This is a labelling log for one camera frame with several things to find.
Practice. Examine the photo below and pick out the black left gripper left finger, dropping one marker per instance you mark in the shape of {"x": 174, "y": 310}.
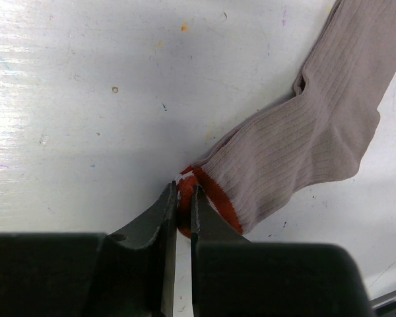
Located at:
{"x": 149, "y": 256}

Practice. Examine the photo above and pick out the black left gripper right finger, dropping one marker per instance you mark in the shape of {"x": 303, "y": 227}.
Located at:
{"x": 215, "y": 260}

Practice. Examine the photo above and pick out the grey sock with red cuff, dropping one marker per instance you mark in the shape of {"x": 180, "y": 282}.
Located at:
{"x": 319, "y": 135}

